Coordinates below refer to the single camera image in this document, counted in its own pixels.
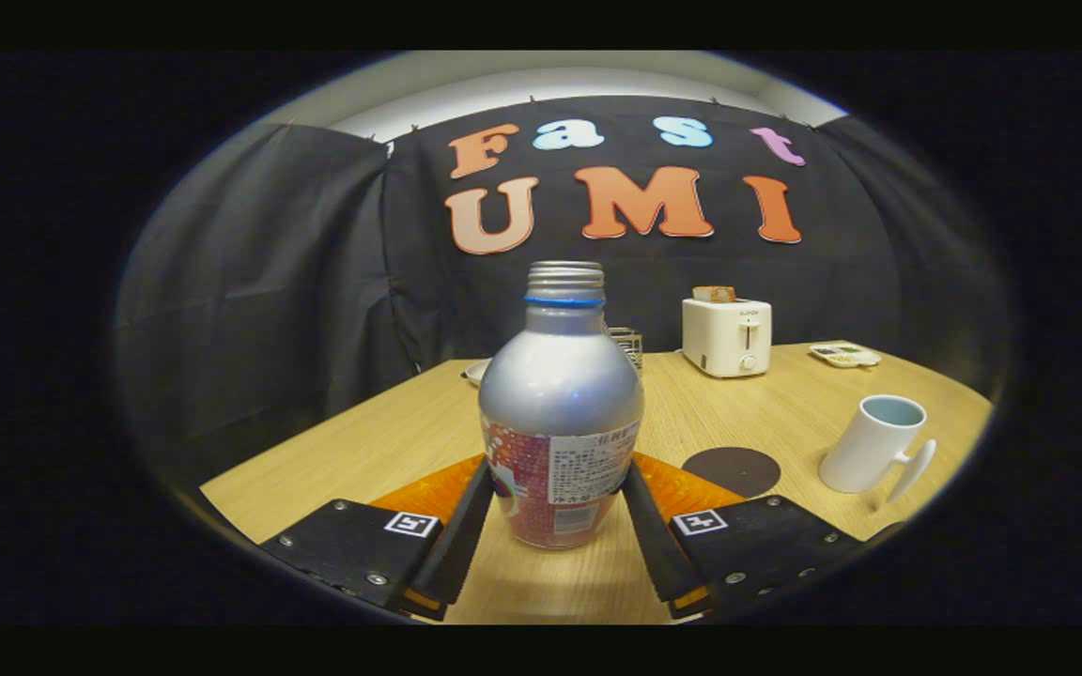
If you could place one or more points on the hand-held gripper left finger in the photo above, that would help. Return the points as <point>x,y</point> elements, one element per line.
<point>466,545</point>

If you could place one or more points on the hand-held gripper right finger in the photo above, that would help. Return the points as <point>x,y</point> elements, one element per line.
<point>658,554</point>

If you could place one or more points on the dark brown round coaster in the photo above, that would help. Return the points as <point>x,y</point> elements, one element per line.
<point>732,469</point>

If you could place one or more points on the silver juice bottle red label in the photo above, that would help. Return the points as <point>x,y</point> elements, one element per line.
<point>560,394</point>

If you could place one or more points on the wooden table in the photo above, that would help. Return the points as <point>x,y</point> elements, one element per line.
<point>391,441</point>

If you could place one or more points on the white round plate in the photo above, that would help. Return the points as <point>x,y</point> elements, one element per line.
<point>477,372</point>

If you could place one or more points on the white toaster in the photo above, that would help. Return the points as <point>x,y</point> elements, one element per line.
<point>726,336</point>

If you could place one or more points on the toast slice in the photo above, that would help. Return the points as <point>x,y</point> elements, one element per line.
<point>714,293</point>

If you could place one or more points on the white divided snack tray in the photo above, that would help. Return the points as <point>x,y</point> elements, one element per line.
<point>844,355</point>

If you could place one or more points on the black backdrop cloth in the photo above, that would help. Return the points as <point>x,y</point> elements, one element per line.
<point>250,282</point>

